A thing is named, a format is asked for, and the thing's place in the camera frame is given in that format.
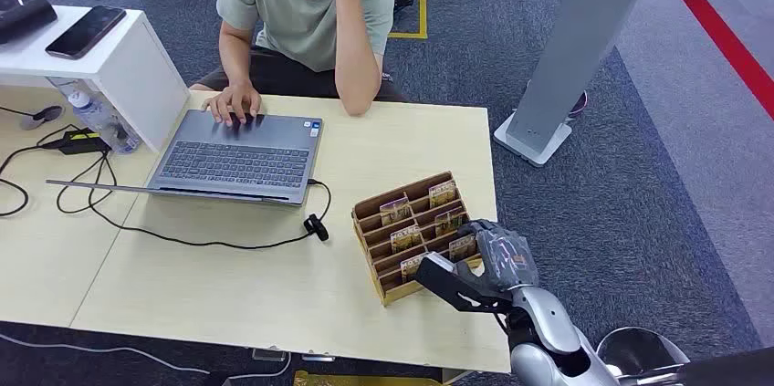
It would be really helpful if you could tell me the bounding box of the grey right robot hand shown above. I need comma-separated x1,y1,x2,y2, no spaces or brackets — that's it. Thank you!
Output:
455,220,540,298

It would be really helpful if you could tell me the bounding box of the person's right hand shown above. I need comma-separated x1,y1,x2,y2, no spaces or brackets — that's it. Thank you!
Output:
201,81,263,128

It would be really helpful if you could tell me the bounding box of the printed hotel card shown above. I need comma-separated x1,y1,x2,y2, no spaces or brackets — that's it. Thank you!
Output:
434,209,467,238
400,253,432,284
390,225,424,255
448,234,479,263
379,194,413,226
427,180,459,210

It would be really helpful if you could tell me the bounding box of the person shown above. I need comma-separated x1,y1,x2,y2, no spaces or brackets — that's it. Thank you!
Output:
188,0,407,119

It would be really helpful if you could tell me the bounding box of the wooden card holder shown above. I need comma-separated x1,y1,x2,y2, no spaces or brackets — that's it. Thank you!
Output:
351,172,485,307

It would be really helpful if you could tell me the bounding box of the grey open laptop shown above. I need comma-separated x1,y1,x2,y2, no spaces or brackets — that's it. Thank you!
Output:
46,109,325,208

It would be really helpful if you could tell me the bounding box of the white desk riser shelf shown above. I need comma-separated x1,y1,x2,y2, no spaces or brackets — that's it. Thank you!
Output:
0,5,192,153

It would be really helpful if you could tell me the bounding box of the clear plastic water bottle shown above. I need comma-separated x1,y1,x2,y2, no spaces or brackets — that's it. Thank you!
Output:
47,76,142,156

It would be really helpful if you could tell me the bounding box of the black power adapter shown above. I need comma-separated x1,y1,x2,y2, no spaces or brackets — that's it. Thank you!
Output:
58,129,112,157

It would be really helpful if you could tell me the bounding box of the black smartphone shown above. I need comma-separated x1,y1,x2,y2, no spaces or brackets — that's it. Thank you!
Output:
45,5,128,62

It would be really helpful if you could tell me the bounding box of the black case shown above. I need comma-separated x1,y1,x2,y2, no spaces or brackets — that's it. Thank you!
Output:
0,0,59,46

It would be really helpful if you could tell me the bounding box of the grey kiosk stand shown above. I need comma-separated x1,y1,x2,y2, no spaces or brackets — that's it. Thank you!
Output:
494,0,664,168

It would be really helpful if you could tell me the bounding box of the black laptop charging cable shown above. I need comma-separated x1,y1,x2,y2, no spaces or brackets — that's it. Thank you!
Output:
56,150,333,251

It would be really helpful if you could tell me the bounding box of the black cable strap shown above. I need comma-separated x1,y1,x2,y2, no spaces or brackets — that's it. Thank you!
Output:
303,214,330,243

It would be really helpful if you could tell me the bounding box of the black power cord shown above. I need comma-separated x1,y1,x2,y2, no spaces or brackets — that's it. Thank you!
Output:
0,124,77,219

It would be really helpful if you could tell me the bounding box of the white floor cable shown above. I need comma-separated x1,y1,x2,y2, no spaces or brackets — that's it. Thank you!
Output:
0,333,293,382

